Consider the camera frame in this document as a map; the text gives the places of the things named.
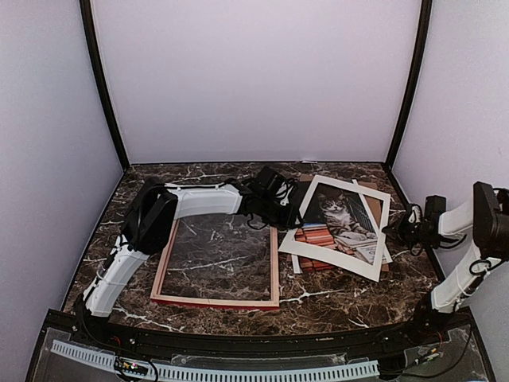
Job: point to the left black corner post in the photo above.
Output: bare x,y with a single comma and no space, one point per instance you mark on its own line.
94,54

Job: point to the white photo mat board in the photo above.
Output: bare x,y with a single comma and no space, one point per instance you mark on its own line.
291,247

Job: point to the cat on books photo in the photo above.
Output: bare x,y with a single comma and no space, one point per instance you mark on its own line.
341,220

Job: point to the right black corner post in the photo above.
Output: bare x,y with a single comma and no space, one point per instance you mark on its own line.
411,83

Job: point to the brown frame backing board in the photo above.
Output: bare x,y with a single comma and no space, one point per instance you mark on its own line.
321,259

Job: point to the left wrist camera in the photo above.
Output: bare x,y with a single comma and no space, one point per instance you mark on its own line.
271,185

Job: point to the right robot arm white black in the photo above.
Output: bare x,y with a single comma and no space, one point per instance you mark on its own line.
482,219

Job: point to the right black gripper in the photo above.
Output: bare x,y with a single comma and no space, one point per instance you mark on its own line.
398,231

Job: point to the white slotted cable duct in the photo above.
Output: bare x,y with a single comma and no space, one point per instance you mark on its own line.
151,371

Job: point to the black corner post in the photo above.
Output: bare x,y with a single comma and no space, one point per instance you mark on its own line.
411,83
94,54

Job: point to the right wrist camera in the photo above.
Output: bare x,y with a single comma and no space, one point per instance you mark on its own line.
434,205

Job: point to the red wooden picture frame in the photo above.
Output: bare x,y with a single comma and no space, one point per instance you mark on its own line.
271,304

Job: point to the clear acrylic sheet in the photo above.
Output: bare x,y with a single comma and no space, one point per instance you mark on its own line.
219,257

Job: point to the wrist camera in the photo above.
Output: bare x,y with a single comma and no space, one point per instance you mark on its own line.
271,185
434,205

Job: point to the black front rail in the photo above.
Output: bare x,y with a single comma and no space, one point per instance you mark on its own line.
386,341

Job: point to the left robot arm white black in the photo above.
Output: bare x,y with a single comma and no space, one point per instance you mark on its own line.
148,222

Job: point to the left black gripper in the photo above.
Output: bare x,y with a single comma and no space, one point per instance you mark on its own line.
289,220

